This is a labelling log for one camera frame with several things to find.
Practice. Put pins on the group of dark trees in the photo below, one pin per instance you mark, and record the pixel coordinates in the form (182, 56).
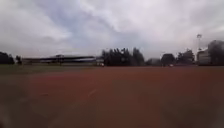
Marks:
(121, 57)

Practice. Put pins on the red sports ground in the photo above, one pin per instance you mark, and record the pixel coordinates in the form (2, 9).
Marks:
(116, 100)

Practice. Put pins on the long low grandstand building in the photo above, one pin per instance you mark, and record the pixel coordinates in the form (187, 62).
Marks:
(66, 59)

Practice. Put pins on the grass strip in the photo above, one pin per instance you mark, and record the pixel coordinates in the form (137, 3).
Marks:
(33, 69)

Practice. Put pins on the floodlight pole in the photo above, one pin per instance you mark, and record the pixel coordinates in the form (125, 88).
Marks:
(199, 41)

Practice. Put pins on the pale building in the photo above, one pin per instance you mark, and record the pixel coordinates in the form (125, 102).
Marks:
(203, 57)

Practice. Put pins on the large dark tree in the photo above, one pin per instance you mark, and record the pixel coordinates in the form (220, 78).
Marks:
(217, 51)

